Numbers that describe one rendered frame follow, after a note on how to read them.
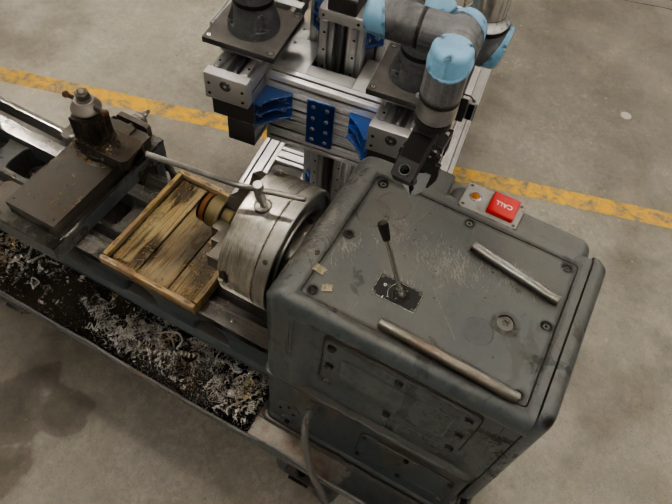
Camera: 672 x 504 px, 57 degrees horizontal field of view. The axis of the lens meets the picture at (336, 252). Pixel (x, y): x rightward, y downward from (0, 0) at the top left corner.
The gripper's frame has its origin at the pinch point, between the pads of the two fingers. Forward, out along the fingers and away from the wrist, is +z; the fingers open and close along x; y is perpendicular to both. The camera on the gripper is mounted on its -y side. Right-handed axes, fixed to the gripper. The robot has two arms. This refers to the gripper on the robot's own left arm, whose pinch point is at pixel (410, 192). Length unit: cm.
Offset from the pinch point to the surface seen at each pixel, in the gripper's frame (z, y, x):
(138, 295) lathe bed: 59, -27, 63
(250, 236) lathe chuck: 9.4, -21.5, 26.1
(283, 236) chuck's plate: 7.8, -18.8, 19.6
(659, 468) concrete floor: 130, 38, -113
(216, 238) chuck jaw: 19.4, -20.3, 36.6
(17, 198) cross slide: 33, -29, 94
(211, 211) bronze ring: 18.8, -14.8, 41.7
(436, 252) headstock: 4.5, -7.9, -10.4
